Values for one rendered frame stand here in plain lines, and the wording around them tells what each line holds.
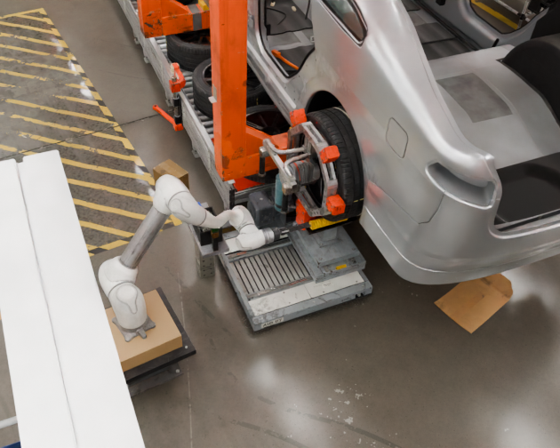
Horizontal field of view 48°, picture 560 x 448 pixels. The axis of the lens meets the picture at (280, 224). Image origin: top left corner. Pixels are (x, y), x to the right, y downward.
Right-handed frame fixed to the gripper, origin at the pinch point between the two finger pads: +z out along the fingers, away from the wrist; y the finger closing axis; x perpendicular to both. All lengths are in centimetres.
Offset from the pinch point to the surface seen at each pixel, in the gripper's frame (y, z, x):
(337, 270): -30, 26, -36
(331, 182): 27.7, 11.4, 20.7
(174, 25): -183, 0, 180
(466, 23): -70, 199, 114
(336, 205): 28.1, 11.0, 7.7
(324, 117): 20, 20, 57
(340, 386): 6, -5, -95
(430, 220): 93, 26, -7
